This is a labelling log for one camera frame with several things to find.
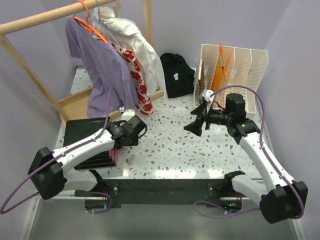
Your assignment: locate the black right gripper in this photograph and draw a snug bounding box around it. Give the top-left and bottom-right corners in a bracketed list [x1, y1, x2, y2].
[184, 101, 232, 137]

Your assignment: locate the pink drawer tray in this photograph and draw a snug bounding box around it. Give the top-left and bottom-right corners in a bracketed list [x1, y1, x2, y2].
[108, 148, 118, 166]

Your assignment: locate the Three Days To See book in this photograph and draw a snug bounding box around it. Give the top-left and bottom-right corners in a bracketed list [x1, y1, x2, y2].
[194, 58, 206, 106]

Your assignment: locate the orange folder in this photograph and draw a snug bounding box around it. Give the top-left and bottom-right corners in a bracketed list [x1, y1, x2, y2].
[211, 42, 235, 92]

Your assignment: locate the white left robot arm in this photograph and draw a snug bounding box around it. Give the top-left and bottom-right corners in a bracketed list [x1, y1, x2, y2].
[27, 115, 148, 200]

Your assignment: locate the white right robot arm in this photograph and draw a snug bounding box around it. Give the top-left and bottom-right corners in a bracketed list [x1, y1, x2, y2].
[184, 89, 308, 224]

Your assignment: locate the red white patterned garment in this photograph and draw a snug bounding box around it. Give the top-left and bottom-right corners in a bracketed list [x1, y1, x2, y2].
[111, 43, 154, 116]

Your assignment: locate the beige eraser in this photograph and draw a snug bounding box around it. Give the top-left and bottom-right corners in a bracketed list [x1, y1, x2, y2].
[126, 154, 136, 166]

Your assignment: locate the black folded garment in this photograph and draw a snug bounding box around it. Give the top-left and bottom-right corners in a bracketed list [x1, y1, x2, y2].
[160, 53, 195, 98]

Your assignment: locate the black drawer organizer box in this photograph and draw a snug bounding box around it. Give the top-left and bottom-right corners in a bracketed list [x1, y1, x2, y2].
[63, 117, 115, 171]

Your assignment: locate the purple t-shirt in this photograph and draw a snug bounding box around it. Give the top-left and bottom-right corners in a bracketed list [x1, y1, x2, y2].
[65, 16, 138, 118]

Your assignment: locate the wooden clothes rack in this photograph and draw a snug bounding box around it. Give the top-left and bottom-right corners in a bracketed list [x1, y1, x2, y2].
[0, 0, 165, 136]

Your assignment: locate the cream file organizer rack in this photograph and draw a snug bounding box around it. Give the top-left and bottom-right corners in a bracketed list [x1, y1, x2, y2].
[193, 44, 269, 107]

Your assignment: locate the white shirt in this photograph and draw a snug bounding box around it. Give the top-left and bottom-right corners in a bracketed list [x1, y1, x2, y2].
[92, 7, 166, 95]

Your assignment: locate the light blue clothes hanger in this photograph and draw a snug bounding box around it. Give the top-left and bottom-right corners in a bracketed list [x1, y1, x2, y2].
[89, 0, 123, 49]

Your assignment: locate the orange clothes hanger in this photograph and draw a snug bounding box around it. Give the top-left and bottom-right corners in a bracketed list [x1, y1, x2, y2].
[73, 0, 109, 43]

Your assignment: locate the wooden clothes hanger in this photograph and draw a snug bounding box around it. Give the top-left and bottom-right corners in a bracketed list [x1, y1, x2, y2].
[113, 0, 122, 18]

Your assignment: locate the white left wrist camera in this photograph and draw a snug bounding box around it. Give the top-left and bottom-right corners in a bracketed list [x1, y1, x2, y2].
[119, 106, 136, 121]

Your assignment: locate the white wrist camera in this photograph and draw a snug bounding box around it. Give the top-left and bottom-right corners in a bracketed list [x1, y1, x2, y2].
[119, 106, 136, 121]
[199, 89, 214, 111]

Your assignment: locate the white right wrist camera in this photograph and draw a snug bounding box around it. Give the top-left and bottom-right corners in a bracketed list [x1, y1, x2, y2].
[199, 89, 214, 111]

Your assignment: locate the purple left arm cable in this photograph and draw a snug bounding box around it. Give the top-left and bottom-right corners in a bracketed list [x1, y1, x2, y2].
[0, 87, 125, 215]

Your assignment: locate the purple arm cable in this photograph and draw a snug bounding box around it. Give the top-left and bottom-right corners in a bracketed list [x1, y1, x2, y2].
[0, 87, 125, 215]
[193, 85, 305, 220]

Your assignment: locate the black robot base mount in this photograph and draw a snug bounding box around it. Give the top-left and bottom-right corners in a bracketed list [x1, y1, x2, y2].
[92, 170, 245, 210]

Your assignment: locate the aluminium rail frame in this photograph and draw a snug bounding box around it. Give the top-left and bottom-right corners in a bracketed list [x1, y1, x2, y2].
[252, 158, 294, 196]

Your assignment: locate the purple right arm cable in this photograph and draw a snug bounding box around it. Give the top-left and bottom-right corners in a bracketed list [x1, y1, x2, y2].
[193, 85, 305, 220]

